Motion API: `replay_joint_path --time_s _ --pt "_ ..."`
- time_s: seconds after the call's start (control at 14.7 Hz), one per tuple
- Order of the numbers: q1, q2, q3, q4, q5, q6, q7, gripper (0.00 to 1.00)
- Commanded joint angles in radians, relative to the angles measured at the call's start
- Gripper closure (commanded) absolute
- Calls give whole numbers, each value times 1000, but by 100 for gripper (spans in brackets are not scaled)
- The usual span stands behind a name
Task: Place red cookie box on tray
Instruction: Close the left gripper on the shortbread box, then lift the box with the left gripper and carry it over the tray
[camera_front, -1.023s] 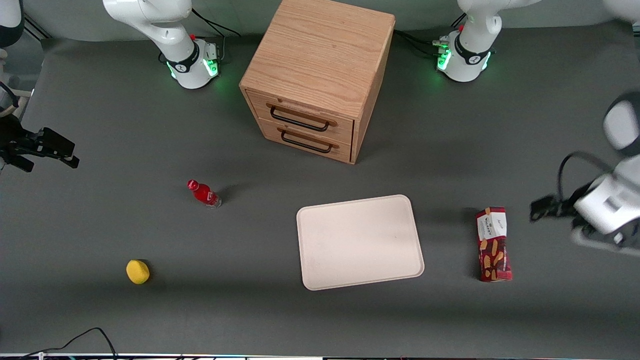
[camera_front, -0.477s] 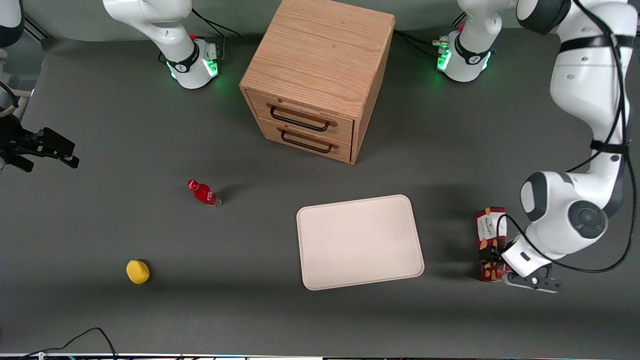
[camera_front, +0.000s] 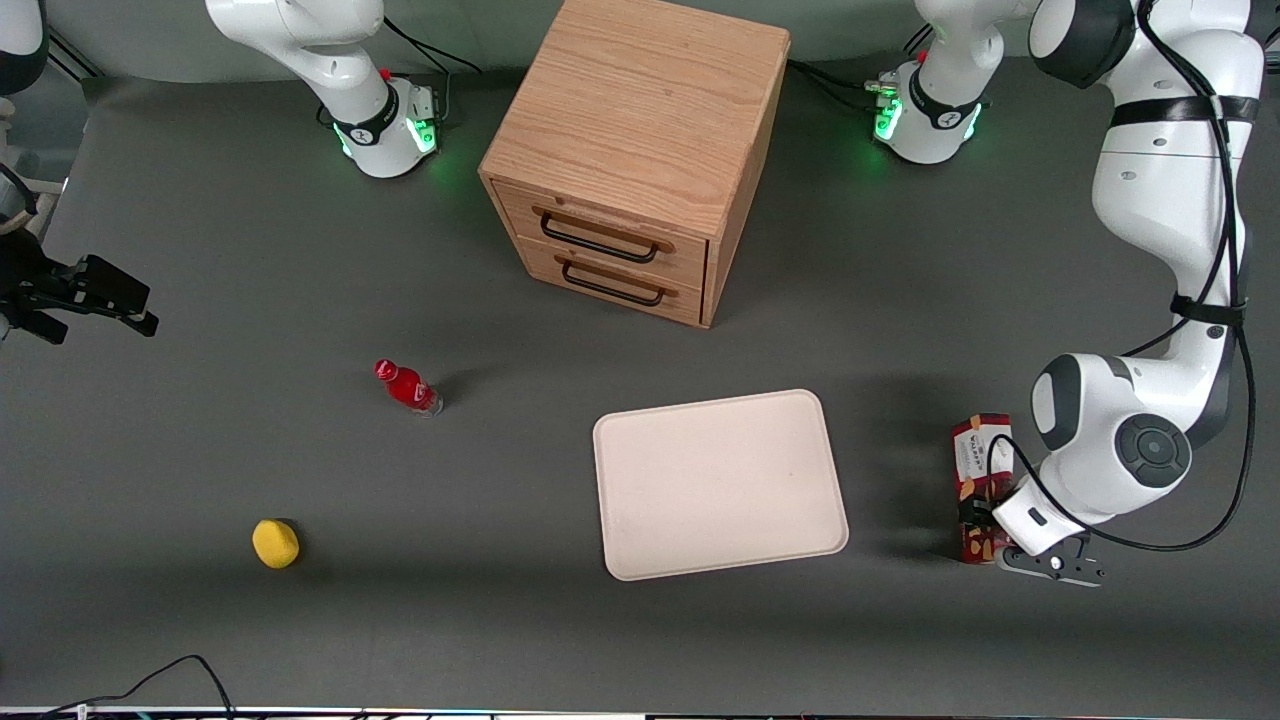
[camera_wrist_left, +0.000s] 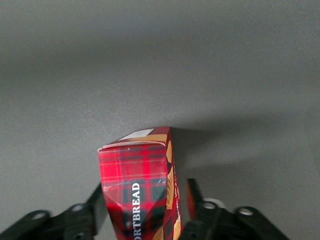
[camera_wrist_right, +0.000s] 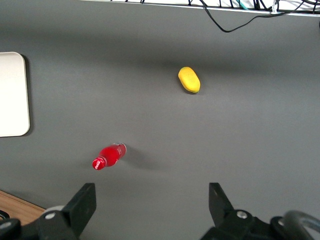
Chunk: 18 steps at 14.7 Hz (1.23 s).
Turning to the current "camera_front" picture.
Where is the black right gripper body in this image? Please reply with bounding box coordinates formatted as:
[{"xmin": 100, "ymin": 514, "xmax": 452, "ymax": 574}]
[{"xmin": 0, "ymin": 230, "xmax": 79, "ymax": 323}]

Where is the black drawer handle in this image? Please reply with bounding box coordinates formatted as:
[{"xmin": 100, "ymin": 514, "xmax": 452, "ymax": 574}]
[
  {"xmin": 533, "ymin": 205, "xmax": 674, "ymax": 266},
  {"xmin": 555, "ymin": 255, "xmax": 669, "ymax": 308}
]

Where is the red drink bottle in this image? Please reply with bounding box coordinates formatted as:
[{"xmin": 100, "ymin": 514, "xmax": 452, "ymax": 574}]
[{"xmin": 373, "ymin": 358, "xmax": 444, "ymax": 418}]

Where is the red cookie box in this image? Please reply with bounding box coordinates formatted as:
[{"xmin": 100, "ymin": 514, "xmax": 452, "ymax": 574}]
[{"xmin": 950, "ymin": 413, "xmax": 1019, "ymax": 565}]

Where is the black looped table cable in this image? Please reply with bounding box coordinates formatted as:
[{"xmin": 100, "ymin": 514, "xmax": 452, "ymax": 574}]
[{"xmin": 38, "ymin": 654, "xmax": 237, "ymax": 720}]

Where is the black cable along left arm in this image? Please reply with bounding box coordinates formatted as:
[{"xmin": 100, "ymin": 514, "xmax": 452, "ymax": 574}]
[{"xmin": 985, "ymin": 0, "xmax": 1259, "ymax": 553}]

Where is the wooden drawer front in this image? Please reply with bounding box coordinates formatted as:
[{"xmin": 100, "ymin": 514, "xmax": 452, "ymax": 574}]
[
  {"xmin": 518, "ymin": 238, "xmax": 707, "ymax": 328},
  {"xmin": 492, "ymin": 180, "xmax": 710, "ymax": 293}
]

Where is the wooden drawer cabinet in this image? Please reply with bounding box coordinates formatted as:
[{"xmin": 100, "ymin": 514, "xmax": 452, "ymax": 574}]
[{"xmin": 478, "ymin": 0, "xmax": 792, "ymax": 330}]

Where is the yellow lemon toy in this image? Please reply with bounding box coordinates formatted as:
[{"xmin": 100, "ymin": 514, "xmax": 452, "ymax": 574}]
[{"xmin": 251, "ymin": 518, "xmax": 301, "ymax": 570}]

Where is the beige rectangular tray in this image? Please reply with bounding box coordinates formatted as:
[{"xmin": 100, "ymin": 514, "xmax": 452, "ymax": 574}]
[{"xmin": 592, "ymin": 389, "xmax": 850, "ymax": 583}]

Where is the black right arm base cable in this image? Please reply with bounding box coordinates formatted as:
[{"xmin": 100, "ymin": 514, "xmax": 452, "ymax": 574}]
[{"xmin": 383, "ymin": 14, "xmax": 484, "ymax": 77}]

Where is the black arm base cable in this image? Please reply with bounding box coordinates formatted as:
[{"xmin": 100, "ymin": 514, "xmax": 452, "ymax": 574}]
[
  {"xmin": 787, "ymin": 58, "xmax": 887, "ymax": 114},
  {"xmin": 383, "ymin": 14, "xmax": 484, "ymax": 77}
]

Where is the wide black arm strap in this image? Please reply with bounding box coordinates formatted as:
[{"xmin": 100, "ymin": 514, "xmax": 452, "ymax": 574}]
[{"xmin": 1109, "ymin": 94, "xmax": 1262, "ymax": 130}]

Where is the narrow black arm strap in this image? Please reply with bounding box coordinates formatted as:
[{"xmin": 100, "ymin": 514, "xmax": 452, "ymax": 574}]
[{"xmin": 1169, "ymin": 293, "xmax": 1250, "ymax": 328}]

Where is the black left arm base cable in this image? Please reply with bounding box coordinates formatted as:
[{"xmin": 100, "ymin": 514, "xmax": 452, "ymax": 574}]
[{"xmin": 787, "ymin": 58, "xmax": 887, "ymax": 114}]

